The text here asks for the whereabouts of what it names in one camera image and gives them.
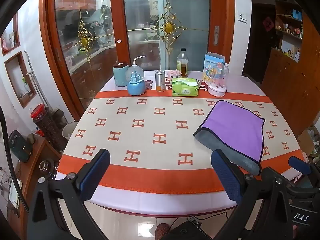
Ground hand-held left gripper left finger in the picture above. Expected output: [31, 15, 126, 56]
[26, 149, 111, 240]

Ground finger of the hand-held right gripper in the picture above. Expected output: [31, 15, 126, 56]
[288, 156, 320, 181]

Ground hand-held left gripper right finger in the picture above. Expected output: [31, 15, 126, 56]
[211, 149, 293, 240]

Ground purple and grey towel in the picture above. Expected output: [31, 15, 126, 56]
[193, 100, 265, 176]

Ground cardboard box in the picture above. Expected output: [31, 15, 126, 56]
[296, 127, 320, 160]

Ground round glass dish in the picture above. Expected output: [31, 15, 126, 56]
[39, 159, 58, 179]

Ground black bag with zipper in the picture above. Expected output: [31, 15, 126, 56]
[162, 215, 225, 240]

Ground wooden side cabinet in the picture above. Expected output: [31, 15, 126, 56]
[7, 137, 63, 240]

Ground tall jar with red lid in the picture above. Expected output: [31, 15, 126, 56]
[30, 104, 68, 153]

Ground orange patterned tablecloth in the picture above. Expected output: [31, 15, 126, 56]
[55, 70, 309, 218]

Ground tall wooden shelf cabinet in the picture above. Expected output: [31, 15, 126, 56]
[260, 0, 320, 140]

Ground black electronic device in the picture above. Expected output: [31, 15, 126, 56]
[8, 130, 33, 163]

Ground clear cartoon water jug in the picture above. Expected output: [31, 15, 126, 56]
[208, 63, 230, 97]

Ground blue castle snow globe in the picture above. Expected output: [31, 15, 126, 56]
[126, 64, 146, 96]

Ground green tissue pack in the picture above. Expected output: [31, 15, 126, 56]
[171, 78, 202, 97]

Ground teal canister with dark lid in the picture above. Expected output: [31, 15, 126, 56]
[113, 61, 130, 87]

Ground silver metal can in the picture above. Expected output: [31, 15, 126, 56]
[155, 69, 166, 92]

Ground blue printed carton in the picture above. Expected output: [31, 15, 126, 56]
[204, 52, 225, 82]

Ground clear bottle with amber liquid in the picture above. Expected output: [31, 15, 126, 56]
[177, 48, 188, 78]

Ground white bent tube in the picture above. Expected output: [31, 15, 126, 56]
[133, 54, 148, 67]

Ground small gold door ornament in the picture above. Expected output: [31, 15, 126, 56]
[74, 21, 97, 62]

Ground wood framed glass door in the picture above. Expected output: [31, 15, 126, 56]
[40, 0, 237, 118]

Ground large gold door ornament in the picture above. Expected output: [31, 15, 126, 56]
[155, 3, 187, 53]

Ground large wooden wall niche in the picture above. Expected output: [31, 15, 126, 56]
[4, 51, 37, 108]

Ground red paper wall decoration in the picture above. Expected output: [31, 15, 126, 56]
[262, 17, 274, 32]

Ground small wooden wall niche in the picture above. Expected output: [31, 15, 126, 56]
[0, 12, 20, 55]

